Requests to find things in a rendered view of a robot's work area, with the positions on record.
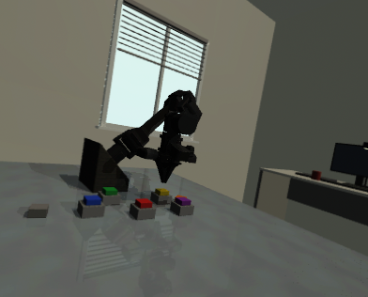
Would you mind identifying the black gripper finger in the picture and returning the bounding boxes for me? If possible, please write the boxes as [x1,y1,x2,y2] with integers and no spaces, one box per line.
[164,160,182,183]
[153,159,169,183]

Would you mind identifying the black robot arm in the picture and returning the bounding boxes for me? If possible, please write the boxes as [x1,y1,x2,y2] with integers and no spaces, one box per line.
[107,90,202,164]

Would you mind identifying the yellow button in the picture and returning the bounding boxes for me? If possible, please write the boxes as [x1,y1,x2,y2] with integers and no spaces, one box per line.
[150,188,172,205]

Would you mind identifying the purple button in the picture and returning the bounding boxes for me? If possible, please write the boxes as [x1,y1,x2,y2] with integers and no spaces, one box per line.
[170,197,194,216]

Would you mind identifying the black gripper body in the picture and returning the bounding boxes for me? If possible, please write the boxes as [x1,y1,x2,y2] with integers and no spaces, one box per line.
[136,132,196,164]

